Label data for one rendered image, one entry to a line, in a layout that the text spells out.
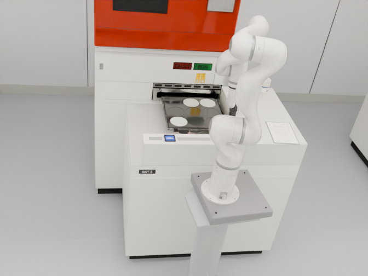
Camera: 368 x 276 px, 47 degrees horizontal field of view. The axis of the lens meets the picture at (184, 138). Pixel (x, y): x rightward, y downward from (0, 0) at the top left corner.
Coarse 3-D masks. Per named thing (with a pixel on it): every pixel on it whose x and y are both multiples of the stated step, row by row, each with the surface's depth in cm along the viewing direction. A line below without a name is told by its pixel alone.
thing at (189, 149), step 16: (144, 144) 217; (160, 144) 219; (176, 144) 220; (192, 144) 222; (208, 144) 223; (144, 160) 224; (160, 160) 225; (176, 160) 227; (192, 160) 228; (208, 160) 230
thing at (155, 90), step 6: (156, 90) 270; (162, 90) 271; (168, 90) 271; (174, 90) 272; (180, 90) 273; (186, 90) 273; (192, 90) 274; (198, 90) 275; (204, 90) 275; (210, 90) 276; (216, 90) 277; (156, 96) 273
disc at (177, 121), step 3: (174, 117) 252; (177, 117) 252; (180, 117) 253; (171, 120) 249; (174, 120) 249; (177, 120) 249; (180, 120) 250; (183, 120) 250; (186, 120) 250; (174, 123) 247; (177, 123) 247; (180, 123) 247; (183, 123) 248; (186, 123) 248
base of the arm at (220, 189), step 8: (216, 168) 196; (216, 176) 198; (224, 176) 196; (232, 176) 196; (208, 184) 210; (216, 184) 200; (224, 184) 198; (232, 184) 200; (208, 192) 205; (216, 192) 202; (224, 192) 201; (232, 192) 206; (216, 200) 201; (224, 200) 202; (232, 200) 203
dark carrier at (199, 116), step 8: (168, 104) 263; (176, 104) 265; (184, 104) 265; (200, 104) 268; (216, 104) 270; (168, 112) 255; (176, 112) 257; (184, 112) 258; (192, 112) 259; (200, 112) 260; (208, 112) 261; (216, 112) 262; (168, 120) 248; (192, 120) 251; (200, 120) 252; (208, 120) 253
